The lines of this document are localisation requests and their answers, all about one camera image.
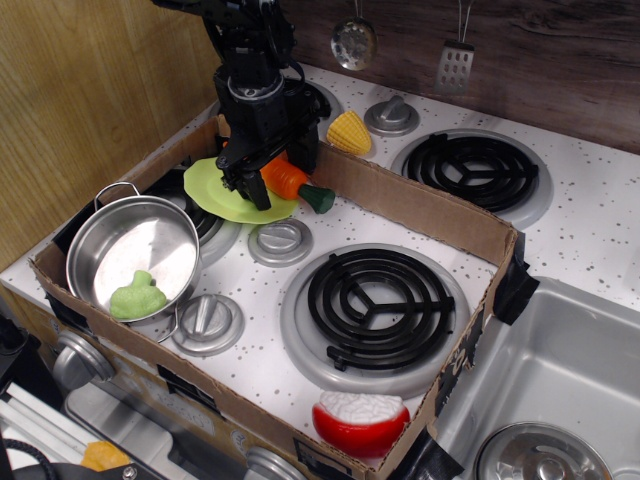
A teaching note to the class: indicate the silver knob back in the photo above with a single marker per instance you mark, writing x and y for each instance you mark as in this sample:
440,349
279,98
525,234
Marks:
392,118

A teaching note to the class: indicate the yellow toy corn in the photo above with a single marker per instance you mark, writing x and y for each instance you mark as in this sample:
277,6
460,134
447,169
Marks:
349,134

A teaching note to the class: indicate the silver knob centre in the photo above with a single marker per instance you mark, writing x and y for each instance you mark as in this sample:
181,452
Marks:
280,244

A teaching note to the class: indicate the hanging slotted spoon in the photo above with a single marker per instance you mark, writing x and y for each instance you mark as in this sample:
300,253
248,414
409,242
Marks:
354,41

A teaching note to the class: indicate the orange yellow toy piece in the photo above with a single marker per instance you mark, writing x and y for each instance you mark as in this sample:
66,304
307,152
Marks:
102,455

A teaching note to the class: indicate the hanging metal spatula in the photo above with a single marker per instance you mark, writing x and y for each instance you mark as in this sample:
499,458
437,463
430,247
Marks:
456,59

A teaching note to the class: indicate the silver pot lid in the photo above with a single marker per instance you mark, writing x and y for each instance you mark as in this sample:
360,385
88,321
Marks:
529,450

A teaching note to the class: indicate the light green plastic plate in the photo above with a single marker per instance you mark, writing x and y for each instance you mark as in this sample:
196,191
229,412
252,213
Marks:
203,184

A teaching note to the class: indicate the silver metal pot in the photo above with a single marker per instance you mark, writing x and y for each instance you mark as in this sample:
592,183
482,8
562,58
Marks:
129,232

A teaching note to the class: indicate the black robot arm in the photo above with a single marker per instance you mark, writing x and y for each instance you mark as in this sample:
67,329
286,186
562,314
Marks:
252,38

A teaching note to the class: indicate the silver oven knob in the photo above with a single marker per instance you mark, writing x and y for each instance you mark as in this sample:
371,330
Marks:
79,363
263,464

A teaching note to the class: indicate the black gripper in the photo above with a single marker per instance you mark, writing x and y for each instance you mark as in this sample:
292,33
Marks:
240,160

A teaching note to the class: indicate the silver oven knob bottom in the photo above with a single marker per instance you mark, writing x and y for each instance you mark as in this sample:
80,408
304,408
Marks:
263,464

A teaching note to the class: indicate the red bowl of rice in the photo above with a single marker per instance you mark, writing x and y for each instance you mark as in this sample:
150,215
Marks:
360,425

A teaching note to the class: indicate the orange toy carrot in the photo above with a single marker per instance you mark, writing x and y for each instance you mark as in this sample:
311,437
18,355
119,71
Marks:
291,183

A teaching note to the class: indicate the green toy vegetable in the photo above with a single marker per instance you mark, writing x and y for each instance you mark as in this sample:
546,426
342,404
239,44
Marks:
140,299

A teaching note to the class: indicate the front left black burner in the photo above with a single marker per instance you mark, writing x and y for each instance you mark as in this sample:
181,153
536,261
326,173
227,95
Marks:
216,235

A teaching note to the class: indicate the silver sink basin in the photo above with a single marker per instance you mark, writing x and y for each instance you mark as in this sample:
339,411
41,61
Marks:
570,360

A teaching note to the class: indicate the back right black burner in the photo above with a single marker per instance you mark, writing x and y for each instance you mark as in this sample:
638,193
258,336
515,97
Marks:
491,170

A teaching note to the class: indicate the silver oven knob left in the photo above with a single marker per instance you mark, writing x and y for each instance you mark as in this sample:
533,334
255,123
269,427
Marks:
79,363

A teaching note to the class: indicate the front right black burner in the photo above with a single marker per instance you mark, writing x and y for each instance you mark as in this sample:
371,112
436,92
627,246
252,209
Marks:
372,319

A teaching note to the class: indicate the silver knob front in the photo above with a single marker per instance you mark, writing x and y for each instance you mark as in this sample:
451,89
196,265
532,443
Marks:
208,325

